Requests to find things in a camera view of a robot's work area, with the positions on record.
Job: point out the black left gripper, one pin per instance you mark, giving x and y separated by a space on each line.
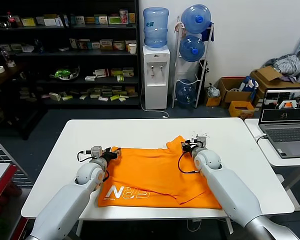
110 155

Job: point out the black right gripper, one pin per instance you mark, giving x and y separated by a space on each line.
191 146

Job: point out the orange t-shirt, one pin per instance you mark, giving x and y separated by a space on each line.
152 175

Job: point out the pile of striped clothes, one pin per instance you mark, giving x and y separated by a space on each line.
288 63

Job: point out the empty blue water jug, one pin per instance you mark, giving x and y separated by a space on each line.
186 94

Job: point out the small yellow cardboard box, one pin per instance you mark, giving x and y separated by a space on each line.
213 102

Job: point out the white water dispenser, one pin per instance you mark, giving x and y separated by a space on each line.
155 95

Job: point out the clear plastic bag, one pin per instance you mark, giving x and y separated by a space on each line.
213 91

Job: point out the small orange cardboard box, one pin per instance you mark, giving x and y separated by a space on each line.
240 113

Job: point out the open brown cardboard box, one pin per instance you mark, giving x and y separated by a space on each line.
235 97

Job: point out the black tripod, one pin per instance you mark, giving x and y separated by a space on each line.
203 75

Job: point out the flat white carton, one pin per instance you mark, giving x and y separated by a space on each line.
90 78

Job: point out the white side table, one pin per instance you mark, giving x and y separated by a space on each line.
265 150

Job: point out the white carton red print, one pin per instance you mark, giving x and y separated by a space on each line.
100 73

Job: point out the blue and white bag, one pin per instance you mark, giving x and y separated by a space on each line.
248 86

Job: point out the bowl with green packets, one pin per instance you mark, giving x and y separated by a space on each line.
63 73

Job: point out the grey laptop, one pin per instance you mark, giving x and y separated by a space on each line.
285 135

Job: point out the white paper cup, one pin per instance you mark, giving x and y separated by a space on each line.
132 49

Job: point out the large brown cardboard box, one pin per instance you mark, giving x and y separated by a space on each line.
268 75

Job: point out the black shelf unit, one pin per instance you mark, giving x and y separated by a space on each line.
65 53

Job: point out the pink rag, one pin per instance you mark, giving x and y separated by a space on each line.
177 27

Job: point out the blue water jug with label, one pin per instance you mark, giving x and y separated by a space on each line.
155 29

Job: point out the red edged white cart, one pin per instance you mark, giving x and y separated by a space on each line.
0 180

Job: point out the pink colourful carton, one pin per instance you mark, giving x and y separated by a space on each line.
124 17

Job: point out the plain white carton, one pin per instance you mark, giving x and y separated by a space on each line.
50 22

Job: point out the yellow medicine carton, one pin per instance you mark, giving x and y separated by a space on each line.
28 22

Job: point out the cola bottle red label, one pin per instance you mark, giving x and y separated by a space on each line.
11 20

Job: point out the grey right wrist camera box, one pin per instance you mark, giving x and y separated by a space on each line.
201 140

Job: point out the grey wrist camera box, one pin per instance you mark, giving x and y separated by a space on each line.
201 140
96 152

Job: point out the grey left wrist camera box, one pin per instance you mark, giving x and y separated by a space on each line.
96 152

